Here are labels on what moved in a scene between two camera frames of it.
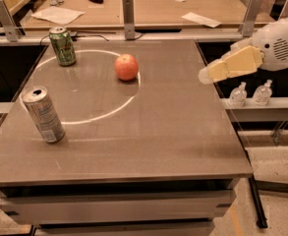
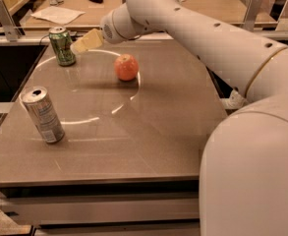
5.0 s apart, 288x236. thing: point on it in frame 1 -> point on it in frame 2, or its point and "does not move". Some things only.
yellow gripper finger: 244,60 -> 91,40
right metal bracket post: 248,25 does not move
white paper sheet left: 58,15 does not move
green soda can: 63,45 does not move
